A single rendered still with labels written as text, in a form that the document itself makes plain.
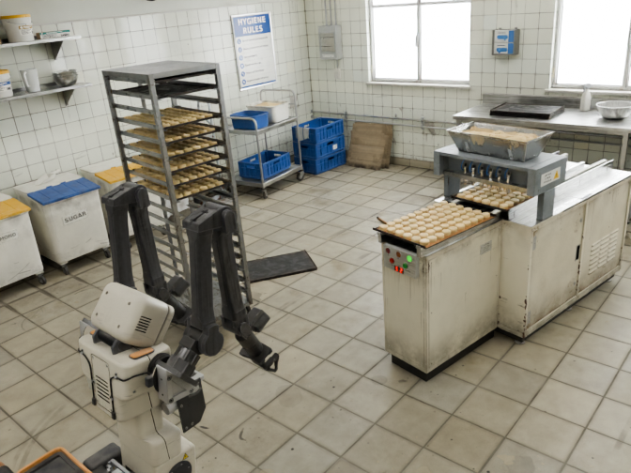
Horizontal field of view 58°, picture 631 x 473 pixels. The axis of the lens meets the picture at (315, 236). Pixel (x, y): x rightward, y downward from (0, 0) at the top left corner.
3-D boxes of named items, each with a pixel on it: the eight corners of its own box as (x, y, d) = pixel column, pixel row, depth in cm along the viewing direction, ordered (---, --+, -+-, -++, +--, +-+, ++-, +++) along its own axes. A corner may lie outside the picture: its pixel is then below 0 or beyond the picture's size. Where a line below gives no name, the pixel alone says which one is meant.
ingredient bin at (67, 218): (64, 279, 513) (41, 198, 483) (33, 262, 553) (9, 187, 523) (117, 256, 549) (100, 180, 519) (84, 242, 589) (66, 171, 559)
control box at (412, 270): (388, 264, 331) (387, 242, 325) (420, 277, 313) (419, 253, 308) (383, 267, 329) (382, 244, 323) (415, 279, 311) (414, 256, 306)
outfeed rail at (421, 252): (602, 167, 417) (603, 158, 415) (606, 167, 415) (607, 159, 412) (415, 256, 305) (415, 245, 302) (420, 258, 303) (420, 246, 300)
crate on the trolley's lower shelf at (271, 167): (267, 164, 738) (265, 149, 730) (291, 167, 718) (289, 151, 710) (239, 177, 695) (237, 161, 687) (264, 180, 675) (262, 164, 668)
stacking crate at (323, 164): (325, 160, 806) (323, 145, 799) (346, 163, 780) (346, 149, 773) (295, 171, 767) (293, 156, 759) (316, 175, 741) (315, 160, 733)
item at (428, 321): (455, 319, 401) (457, 198, 366) (498, 338, 376) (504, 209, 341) (384, 362, 362) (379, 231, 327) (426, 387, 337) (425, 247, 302)
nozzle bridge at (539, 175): (464, 188, 400) (465, 139, 387) (562, 210, 347) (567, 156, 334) (433, 200, 381) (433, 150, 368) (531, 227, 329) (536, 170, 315)
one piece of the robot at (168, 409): (176, 441, 184) (162, 387, 176) (128, 408, 201) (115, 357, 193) (213, 414, 195) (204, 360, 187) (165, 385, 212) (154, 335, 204)
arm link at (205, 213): (175, 207, 162) (198, 214, 156) (212, 199, 172) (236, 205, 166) (182, 349, 175) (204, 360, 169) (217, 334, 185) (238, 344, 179)
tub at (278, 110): (263, 115, 721) (261, 99, 713) (292, 117, 699) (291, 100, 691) (245, 122, 694) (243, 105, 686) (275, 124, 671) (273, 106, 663)
